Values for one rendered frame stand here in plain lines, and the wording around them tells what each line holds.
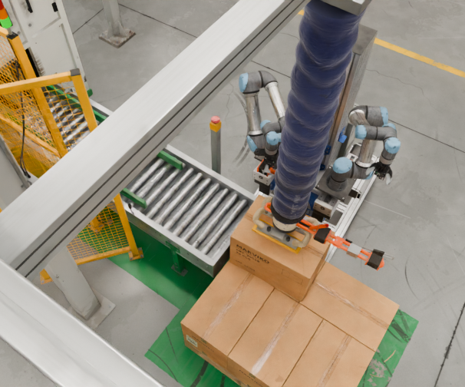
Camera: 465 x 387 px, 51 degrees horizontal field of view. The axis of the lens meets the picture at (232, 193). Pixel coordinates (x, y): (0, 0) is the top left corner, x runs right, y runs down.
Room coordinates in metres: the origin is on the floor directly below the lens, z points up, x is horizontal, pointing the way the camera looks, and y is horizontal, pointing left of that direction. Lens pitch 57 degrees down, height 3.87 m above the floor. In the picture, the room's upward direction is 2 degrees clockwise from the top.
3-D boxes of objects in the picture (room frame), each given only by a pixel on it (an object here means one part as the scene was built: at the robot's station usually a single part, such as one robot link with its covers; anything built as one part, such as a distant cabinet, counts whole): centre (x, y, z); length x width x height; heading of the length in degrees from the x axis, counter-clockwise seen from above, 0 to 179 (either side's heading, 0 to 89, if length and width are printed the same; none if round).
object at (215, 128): (2.53, 0.15, 0.50); 0.07 x 0.07 x 1.00; 57
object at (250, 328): (1.18, -0.44, 0.34); 1.20 x 1.00 x 0.40; 57
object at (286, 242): (1.52, -0.30, 1.08); 0.34 x 0.10 x 0.05; 60
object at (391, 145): (1.66, -0.84, 1.82); 0.09 x 0.08 x 0.11; 176
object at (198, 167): (2.71, 0.74, 0.50); 2.31 x 0.05 x 0.19; 57
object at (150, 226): (2.17, 1.10, 0.50); 2.31 x 0.05 x 0.19; 57
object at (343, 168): (1.97, -0.74, 1.20); 0.13 x 0.12 x 0.14; 86
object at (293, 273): (1.60, -0.35, 0.74); 0.60 x 0.40 x 0.40; 61
